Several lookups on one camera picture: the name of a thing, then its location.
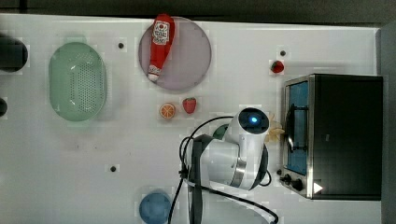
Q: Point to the green mug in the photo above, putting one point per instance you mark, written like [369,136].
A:
[220,131]

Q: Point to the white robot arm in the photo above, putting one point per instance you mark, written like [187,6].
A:
[239,159]

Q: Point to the orange slice toy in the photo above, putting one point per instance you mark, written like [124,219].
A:
[167,111]

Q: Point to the pink round plate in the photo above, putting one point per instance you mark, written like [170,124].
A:
[189,58]

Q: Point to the yellow banana toy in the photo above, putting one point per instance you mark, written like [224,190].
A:
[275,130]

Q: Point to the red ketchup bottle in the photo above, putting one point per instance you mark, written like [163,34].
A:
[162,36]

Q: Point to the small red strawberry toy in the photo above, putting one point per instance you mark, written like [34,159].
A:
[277,67]

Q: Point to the blue cup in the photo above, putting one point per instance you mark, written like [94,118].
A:
[154,208]

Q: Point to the green oval colander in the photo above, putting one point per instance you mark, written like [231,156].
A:
[77,80]

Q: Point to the black toaster oven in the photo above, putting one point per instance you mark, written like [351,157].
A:
[332,145]

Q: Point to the large black cylinder holder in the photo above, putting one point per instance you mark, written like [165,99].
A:
[13,54]

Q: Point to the small black cylinder holder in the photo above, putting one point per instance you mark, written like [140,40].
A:
[3,107]

